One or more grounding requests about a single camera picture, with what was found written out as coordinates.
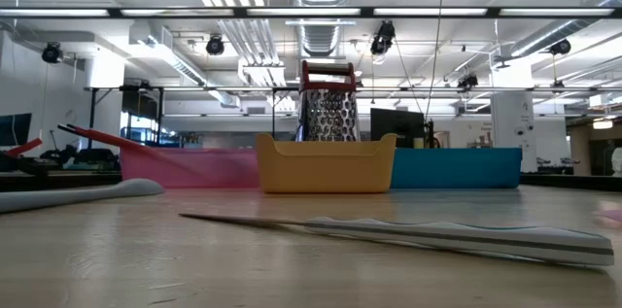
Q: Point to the black overhead crossbar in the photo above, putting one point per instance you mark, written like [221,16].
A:
[238,12]

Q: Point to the black ceiling spotlight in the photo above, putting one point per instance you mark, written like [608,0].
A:
[51,53]
[560,47]
[215,45]
[467,81]
[382,41]

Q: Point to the black background equipment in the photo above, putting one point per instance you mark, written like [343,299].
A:
[90,156]

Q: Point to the pink plastic bin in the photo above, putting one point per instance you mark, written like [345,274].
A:
[194,169]

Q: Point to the black monitor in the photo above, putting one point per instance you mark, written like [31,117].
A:
[396,126]
[14,129]

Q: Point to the red bar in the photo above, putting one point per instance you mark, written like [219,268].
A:
[24,147]

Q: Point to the grey silicone spatula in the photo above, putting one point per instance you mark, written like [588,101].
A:
[73,196]

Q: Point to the yellow plastic bin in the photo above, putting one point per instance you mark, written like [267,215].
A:
[325,167]

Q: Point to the cream cup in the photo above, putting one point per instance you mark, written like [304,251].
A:
[418,143]

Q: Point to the teal plastic bin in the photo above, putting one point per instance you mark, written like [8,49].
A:
[452,167]

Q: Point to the white pillar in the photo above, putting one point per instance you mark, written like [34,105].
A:
[512,118]

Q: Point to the wooden cabinet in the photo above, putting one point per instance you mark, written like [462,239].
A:
[580,152]

